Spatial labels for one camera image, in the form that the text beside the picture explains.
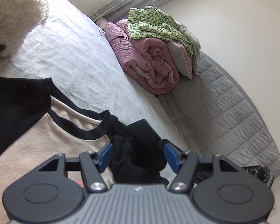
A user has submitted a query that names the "green patterned blanket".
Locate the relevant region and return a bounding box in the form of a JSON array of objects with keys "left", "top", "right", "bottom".
[{"left": 127, "top": 5, "right": 194, "bottom": 57}]

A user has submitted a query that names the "pink bolster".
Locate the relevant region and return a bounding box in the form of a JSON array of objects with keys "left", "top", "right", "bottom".
[{"left": 96, "top": 17, "right": 108, "bottom": 29}]

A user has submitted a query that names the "beige and black sweatshirt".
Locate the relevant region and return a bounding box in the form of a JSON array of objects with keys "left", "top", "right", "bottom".
[{"left": 0, "top": 76, "right": 168, "bottom": 224}]

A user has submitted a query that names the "white pillow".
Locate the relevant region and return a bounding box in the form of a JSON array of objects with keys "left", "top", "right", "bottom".
[{"left": 177, "top": 23, "right": 201, "bottom": 75}]

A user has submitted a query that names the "grey pink pillow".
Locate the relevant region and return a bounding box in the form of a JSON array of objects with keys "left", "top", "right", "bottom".
[{"left": 166, "top": 41, "right": 193, "bottom": 80}]

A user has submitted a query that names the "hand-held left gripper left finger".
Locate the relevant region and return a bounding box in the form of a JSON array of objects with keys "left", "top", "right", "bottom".
[{"left": 39, "top": 143, "right": 113, "bottom": 192}]

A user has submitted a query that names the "white plush dog toy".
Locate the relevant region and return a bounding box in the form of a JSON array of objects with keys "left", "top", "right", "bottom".
[{"left": 0, "top": 0, "right": 50, "bottom": 60}]

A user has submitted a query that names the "pink folded quilt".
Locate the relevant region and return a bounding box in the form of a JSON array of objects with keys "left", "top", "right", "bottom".
[{"left": 104, "top": 19, "right": 180, "bottom": 95}]

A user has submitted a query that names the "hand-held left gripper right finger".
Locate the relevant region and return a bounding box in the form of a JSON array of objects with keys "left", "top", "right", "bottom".
[{"left": 164, "top": 143, "right": 238, "bottom": 193}]

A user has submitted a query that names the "grey quilted headboard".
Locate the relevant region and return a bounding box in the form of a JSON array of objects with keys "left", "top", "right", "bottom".
[{"left": 157, "top": 51, "right": 280, "bottom": 176}]

